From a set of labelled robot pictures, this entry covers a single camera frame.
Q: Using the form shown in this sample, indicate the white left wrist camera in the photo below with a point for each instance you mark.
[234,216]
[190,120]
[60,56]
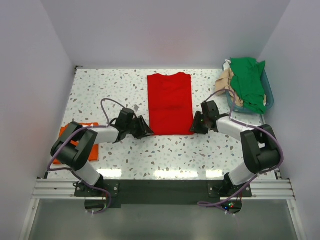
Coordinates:
[136,108]

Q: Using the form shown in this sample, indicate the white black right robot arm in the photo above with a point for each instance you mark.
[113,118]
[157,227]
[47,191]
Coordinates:
[260,148]

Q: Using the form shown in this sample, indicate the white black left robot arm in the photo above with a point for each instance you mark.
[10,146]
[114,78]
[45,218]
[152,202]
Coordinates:
[75,145]

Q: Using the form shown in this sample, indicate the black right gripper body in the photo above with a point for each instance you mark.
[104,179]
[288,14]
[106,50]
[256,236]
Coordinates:
[199,125]

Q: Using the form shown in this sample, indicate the aluminium frame rail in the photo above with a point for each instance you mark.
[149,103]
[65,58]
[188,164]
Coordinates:
[260,189]

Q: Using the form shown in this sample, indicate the red t shirt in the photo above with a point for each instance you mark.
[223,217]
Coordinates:
[170,104]

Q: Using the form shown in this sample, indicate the folded orange t shirt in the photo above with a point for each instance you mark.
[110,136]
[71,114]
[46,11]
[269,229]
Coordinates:
[94,154]

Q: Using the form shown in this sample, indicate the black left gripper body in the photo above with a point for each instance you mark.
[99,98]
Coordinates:
[137,128]

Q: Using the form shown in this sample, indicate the beige t shirt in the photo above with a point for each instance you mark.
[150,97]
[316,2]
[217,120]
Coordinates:
[224,82]

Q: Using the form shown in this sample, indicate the green t shirt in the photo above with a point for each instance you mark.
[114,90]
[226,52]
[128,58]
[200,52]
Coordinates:
[246,82]

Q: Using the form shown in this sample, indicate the white cloth in basket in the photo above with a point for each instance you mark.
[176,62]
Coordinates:
[226,64]

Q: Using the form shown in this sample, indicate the blue laundry basket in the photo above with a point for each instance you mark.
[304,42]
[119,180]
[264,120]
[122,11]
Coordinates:
[268,92]

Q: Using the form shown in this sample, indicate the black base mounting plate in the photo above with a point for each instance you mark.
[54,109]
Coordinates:
[157,192]

